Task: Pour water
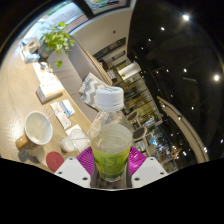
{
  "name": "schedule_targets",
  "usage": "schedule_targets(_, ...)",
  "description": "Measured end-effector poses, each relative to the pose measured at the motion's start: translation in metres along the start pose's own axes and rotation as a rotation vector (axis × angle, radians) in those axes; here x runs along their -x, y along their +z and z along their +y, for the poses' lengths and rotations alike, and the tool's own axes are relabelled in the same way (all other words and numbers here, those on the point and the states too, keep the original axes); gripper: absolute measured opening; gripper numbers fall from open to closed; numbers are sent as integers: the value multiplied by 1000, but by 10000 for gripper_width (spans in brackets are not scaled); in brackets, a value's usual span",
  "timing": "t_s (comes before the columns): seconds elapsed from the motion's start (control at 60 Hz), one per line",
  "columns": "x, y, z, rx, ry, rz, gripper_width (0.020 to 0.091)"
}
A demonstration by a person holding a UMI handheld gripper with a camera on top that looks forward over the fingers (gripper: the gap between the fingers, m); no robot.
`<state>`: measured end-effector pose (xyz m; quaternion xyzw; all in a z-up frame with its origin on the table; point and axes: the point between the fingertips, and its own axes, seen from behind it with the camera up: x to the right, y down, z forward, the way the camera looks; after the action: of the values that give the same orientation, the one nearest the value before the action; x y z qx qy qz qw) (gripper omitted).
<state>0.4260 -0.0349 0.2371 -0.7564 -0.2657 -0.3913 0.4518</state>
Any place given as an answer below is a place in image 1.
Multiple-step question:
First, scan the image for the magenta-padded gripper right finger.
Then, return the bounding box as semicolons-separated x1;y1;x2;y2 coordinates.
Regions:
125;145;169;189

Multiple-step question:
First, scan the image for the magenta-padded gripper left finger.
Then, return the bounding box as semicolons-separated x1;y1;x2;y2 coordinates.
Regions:
53;146;101;189

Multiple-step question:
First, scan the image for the green-labelled clear drink bottle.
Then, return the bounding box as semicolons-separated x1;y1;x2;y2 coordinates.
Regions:
89;86;134;183

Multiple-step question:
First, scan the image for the flat round red coaster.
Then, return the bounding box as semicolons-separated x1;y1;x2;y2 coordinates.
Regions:
45;151;66;174

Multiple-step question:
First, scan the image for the clear plastic cup with straw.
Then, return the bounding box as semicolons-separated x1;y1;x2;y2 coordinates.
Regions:
59;128;92;154

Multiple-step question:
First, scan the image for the group of dining chairs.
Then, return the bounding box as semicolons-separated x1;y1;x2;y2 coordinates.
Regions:
126;109;183;172

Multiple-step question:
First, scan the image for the white paper napkin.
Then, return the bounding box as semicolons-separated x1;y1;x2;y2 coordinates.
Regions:
65;123;85;138

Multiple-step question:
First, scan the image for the brown mug with white inside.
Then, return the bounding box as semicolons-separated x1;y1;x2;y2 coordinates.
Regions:
15;110;54;150

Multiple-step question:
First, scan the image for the small white blue box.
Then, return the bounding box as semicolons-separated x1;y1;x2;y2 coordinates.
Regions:
60;98;76;118

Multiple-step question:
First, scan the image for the grey white chevron cushion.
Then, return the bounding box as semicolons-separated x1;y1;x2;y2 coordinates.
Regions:
78;72;110;110

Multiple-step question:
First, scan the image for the grey curved sofa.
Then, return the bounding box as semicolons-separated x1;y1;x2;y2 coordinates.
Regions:
46;36;115;123

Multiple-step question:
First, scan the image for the group of ceiling lights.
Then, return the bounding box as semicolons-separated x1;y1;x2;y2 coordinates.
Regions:
139;13;224;154

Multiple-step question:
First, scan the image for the blue tissue pack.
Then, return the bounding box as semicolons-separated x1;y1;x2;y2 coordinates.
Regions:
24;51;41;65

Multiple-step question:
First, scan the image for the green potted plant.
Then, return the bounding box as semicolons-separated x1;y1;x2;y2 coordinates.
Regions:
39;21;77;69

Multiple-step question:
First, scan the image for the window with festive decals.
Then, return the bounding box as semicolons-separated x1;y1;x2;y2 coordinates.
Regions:
29;0;130;38

